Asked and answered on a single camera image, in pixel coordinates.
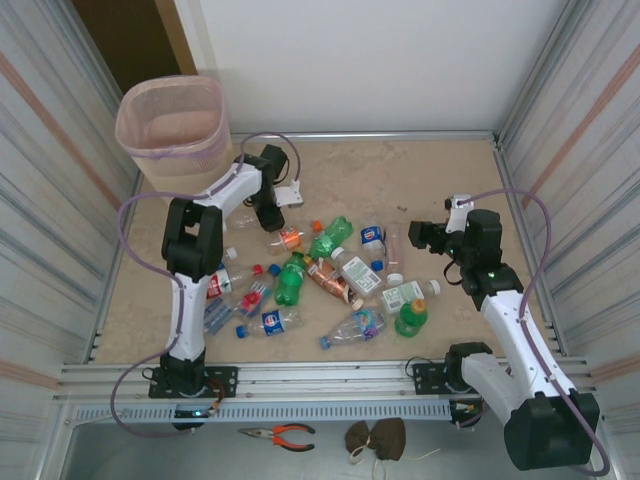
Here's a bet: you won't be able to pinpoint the pink drink bottle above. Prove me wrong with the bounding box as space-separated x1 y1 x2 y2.
387 224 405 285

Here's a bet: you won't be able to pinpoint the orange-label clear bottle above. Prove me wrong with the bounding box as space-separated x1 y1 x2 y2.
267 220 324 257

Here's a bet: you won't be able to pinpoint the small Pepsi bottle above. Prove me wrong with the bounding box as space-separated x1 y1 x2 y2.
358 225 389 273

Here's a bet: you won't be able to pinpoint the white-label bottle white cap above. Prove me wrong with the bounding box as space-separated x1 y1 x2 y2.
329 245 385 299
380 278 442 315

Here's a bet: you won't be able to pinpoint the light green plastic bottle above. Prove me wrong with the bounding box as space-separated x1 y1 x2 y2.
308 215 354 260

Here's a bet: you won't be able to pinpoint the green bottle yellow cap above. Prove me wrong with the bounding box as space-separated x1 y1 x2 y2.
273 251 307 307

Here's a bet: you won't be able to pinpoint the red-label clear bottle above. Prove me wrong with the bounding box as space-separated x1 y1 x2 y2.
207 263 265 301

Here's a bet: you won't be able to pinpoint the striped-label bottle blue cap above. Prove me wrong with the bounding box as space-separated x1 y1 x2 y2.
234 263 281 319

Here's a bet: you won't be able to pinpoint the green bottle orange cap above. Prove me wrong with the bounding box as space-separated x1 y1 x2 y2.
393 298 429 339

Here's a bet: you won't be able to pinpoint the brown chocolate drink bottle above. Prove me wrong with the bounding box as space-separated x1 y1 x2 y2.
304 257 364 310

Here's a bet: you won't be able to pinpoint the pink mesh waste bin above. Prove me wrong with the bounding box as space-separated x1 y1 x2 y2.
114 74 234 195

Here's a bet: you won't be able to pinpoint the large Pepsi bottle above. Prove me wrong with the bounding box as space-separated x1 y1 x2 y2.
235 307 306 340

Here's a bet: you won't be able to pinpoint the colourful-label clear bottle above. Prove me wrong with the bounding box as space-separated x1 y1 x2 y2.
318 308 387 350

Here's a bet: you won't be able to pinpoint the blue-label clear water bottle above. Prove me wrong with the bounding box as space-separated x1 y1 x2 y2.
202 297 239 335

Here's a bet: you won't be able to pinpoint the brown cloth pouch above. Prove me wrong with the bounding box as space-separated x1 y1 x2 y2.
344 417 407 462

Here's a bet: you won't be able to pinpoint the brown wooden door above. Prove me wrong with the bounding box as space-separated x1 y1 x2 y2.
72 0 200 96

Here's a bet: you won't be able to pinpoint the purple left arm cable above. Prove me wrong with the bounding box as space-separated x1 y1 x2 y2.
110 132 302 437

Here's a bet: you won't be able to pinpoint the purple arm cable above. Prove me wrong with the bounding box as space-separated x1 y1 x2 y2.
110 132 302 437
457 188 611 477

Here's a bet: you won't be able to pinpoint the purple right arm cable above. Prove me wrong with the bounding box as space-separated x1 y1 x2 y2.
457 188 611 477

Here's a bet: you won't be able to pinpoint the aluminium side frame rail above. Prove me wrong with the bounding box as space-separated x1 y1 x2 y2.
85 175 145 364
492 133 569 357

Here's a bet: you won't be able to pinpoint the aluminium frame crossbar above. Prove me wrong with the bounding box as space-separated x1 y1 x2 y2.
233 130 501 144

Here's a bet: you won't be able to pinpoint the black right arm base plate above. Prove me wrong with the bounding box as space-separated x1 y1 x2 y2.
412 362 451 396

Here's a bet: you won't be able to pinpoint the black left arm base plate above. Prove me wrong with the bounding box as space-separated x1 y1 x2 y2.
148 366 239 400

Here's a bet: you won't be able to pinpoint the aluminium mounting rail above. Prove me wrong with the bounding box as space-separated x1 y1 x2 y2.
54 362 601 401

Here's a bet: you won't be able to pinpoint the grey slotted cable duct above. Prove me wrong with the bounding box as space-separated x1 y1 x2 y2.
74 402 454 424

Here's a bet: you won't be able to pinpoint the orange-handled pliers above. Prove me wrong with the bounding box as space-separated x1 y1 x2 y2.
237 423 317 453

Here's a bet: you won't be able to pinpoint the white string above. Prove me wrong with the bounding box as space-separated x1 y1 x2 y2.
348 446 442 479

